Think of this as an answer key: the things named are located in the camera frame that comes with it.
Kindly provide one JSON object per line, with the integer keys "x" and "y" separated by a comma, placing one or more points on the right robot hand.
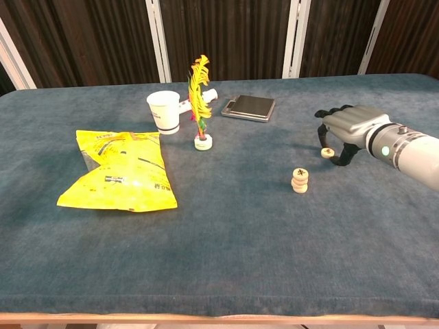
{"x": 353, "y": 123}

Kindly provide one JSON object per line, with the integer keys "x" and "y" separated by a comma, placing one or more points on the grey digital scale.
{"x": 252, "y": 106}

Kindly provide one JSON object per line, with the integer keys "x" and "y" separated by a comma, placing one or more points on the white squeeze tube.
{"x": 211, "y": 94}

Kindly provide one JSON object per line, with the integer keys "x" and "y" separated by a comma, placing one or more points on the yellow feather shuttlecock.
{"x": 198, "y": 92}

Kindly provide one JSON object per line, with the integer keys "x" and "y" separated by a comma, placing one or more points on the blue table cloth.
{"x": 240, "y": 240}

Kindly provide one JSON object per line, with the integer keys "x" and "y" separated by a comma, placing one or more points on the white paper cup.
{"x": 164, "y": 113}

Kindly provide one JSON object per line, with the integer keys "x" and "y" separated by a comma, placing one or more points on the yellow snack bag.
{"x": 116, "y": 171}

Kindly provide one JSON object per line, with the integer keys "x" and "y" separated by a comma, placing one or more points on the wooden table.
{"x": 103, "y": 318}

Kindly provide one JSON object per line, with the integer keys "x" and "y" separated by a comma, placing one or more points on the white partition frame post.
{"x": 294, "y": 41}
{"x": 15, "y": 61}
{"x": 372, "y": 41}
{"x": 159, "y": 44}

